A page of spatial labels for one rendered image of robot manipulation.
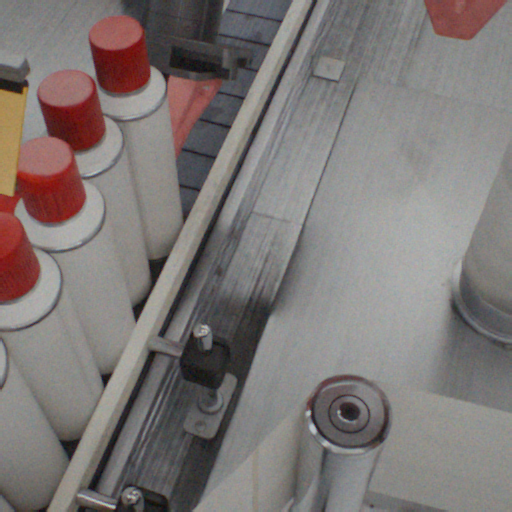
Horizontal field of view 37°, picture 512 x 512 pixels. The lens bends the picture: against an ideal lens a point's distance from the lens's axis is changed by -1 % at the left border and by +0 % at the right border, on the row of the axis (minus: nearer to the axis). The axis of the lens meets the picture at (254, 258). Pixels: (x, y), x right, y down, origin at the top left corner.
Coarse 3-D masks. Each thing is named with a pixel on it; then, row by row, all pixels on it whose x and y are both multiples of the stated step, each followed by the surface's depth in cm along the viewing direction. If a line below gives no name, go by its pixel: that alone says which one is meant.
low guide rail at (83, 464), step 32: (288, 32) 71; (256, 96) 66; (224, 160) 62; (192, 224) 58; (192, 256) 58; (160, 288) 55; (160, 320) 55; (128, 352) 52; (128, 384) 51; (96, 416) 50; (96, 448) 48; (64, 480) 47
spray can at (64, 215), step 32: (32, 160) 39; (64, 160) 39; (32, 192) 39; (64, 192) 40; (96, 192) 44; (32, 224) 42; (64, 224) 42; (96, 224) 42; (64, 256) 42; (96, 256) 44; (96, 288) 46; (96, 320) 48; (128, 320) 52; (96, 352) 52
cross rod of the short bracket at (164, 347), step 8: (152, 336) 53; (160, 336) 54; (152, 344) 53; (160, 344) 53; (168, 344) 53; (176, 344) 53; (184, 344) 53; (160, 352) 53; (168, 352) 53; (176, 352) 53
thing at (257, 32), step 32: (256, 0) 79; (288, 0) 79; (224, 32) 76; (256, 32) 76; (256, 64) 73; (224, 96) 71; (192, 128) 69; (224, 128) 69; (256, 128) 69; (192, 160) 66; (192, 192) 64; (224, 192) 64; (64, 448) 52; (96, 480) 51
